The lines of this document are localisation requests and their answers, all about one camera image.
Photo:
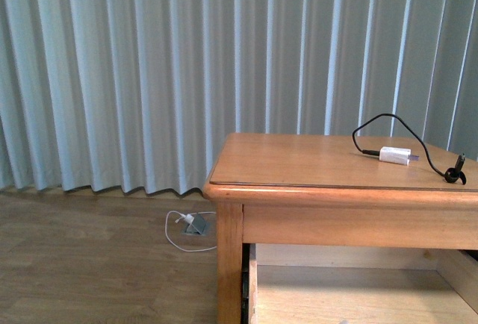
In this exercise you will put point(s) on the white USB charger adapter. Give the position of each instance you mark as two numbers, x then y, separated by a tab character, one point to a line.
396	155

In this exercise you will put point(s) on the pale green pleated curtain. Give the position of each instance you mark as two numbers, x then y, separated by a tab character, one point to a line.
142	93

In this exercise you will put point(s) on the grey floor power socket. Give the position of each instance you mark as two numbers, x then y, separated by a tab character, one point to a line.
199	226

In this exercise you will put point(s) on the wooden drawer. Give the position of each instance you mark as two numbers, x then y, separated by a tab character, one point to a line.
336	284

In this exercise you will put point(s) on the white charger plug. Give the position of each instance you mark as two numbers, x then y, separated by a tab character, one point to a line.
188	218

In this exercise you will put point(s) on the wooden nightstand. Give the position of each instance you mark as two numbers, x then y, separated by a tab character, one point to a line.
318	190

